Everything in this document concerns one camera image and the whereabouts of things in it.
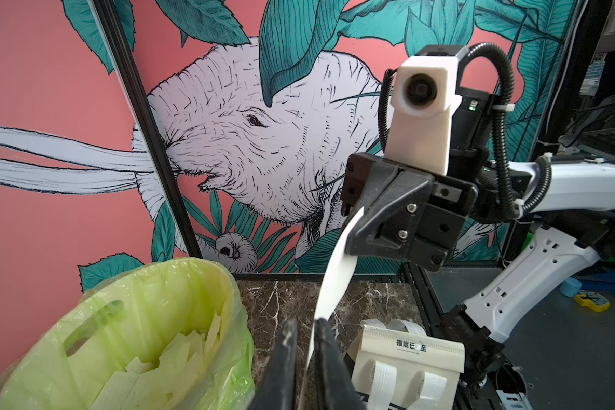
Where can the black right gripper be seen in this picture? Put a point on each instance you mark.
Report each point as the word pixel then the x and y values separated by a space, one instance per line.
pixel 402 213

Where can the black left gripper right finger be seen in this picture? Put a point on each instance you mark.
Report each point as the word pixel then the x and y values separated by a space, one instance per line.
pixel 334 389

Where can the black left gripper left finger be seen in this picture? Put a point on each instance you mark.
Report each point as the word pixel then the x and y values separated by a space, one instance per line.
pixel 277 390

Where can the dark takeout bag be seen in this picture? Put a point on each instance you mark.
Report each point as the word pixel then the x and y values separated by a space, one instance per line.
pixel 398 366

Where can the white takeout receipt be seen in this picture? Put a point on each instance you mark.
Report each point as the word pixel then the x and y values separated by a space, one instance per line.
pixel 339 273

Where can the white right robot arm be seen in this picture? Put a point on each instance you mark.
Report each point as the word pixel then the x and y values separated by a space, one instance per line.
pixel 574 195

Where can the paper scraps in bin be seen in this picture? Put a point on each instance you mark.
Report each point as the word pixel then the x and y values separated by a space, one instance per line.
pixel 181 365

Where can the green plastic bin liner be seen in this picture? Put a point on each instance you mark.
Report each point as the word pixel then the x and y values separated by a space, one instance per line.
pixel 137 314

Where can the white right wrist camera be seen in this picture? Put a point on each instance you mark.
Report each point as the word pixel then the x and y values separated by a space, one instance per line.
pixel 424 100

